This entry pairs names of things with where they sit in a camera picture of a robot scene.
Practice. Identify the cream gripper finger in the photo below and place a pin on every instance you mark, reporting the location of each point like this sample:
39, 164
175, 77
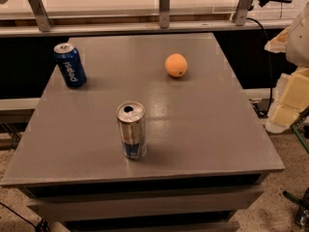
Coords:
291, 97
278, 43

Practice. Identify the right metal bracket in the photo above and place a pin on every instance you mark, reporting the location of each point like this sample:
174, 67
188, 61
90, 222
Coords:
240, 15

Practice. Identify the middle metal bracket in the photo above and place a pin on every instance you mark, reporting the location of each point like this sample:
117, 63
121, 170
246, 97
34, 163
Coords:
164, 13

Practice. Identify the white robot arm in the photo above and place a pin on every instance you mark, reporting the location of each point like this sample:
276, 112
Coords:
297, 45

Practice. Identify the dark object bottom right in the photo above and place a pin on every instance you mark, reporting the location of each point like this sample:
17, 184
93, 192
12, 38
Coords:
302, 215

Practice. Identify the blue pepsi can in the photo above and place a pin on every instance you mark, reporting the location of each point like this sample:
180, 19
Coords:
69, 62

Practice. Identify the silver blue redbull can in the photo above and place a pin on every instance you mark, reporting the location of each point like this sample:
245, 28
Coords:
132, 126

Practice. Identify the orange fruit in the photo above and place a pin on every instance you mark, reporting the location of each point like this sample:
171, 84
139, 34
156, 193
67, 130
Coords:
176, 65

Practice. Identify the green metal leg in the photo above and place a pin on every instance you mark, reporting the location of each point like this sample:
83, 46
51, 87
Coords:
300, 138

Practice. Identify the left metal bracket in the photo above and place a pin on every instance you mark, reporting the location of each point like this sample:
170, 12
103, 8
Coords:
41, 17

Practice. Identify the metal bracket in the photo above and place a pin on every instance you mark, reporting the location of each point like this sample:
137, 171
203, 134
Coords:
41, 17
240, 15
164, 13

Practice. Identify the grey table drawer cabinet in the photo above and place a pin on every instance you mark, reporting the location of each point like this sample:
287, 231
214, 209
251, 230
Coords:
207, 152

